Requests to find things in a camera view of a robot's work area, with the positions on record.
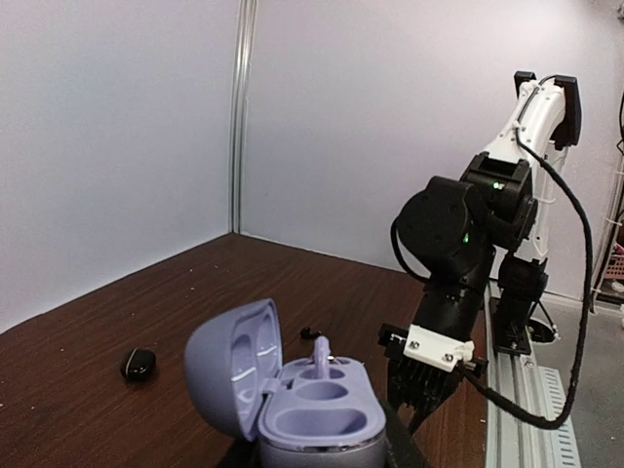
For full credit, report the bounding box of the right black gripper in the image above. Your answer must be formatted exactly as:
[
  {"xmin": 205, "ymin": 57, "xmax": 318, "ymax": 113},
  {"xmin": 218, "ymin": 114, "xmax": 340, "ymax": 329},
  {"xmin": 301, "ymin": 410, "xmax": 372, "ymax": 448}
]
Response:
[{"xmin": 408, "ymin": 281, "xmax": 485, "ymax": 434}]

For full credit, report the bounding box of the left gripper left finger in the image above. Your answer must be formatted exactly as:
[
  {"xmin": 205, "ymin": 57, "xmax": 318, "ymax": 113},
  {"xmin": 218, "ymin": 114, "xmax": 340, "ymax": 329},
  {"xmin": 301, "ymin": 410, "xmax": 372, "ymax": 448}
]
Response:
[{"xmin": 215, "ymin": 440, "xmax": 261, "ymax": 468}]

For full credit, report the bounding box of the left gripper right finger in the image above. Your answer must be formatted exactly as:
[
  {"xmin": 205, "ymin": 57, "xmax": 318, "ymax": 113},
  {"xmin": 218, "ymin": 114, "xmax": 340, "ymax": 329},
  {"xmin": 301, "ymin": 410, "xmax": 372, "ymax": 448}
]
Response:
[{"xmin": 378, "ymin": 399, "xmax": 431, "ymax": 468}]

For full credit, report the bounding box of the purple earbud charging case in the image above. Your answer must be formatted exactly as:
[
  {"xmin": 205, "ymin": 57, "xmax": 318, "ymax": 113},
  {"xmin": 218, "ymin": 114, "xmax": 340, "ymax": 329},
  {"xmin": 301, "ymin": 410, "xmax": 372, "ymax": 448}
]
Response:
[{"xmin": 184, "ymin": 298, "xmax": 386, "ymax": 467}]

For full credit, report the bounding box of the purple earbud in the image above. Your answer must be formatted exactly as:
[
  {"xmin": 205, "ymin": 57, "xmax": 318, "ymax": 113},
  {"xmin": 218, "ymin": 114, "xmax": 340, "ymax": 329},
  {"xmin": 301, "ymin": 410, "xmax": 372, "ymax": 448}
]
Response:
[{"xmin": 312, "ymin": 335, "xmax": 341, "ymax": 380}]

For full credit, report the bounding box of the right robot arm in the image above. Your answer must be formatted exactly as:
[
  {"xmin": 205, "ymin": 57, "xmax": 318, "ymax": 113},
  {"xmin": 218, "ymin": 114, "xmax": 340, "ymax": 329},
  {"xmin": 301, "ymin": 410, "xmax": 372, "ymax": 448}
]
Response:
[{"xmin": 378, "ymin": 71, "xmax": 582, "ymax": 431}]

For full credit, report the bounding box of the black earbud charging case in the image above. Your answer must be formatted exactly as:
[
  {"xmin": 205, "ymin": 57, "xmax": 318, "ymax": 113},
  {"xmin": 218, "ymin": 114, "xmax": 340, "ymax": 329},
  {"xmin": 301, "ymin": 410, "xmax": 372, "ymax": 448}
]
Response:
[{"xmin": 120, "ymin": 348, "xmax": 157, "ymax": 382}]

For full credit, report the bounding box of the pink basket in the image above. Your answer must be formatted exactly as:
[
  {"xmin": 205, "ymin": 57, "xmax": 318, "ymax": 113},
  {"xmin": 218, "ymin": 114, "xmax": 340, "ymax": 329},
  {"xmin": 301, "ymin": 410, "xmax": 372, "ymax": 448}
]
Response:
[{"xmin": 604, "ymin": 253, "xmax": 624, "ymax": 282}]

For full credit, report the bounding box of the right aluminium post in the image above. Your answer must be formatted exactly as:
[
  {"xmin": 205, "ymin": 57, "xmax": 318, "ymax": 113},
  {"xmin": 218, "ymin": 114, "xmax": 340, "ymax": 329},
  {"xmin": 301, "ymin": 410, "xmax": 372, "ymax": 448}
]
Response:
[{"xmin": 229, "ymin": 0, "xmax": 258, "ymax": 234}]

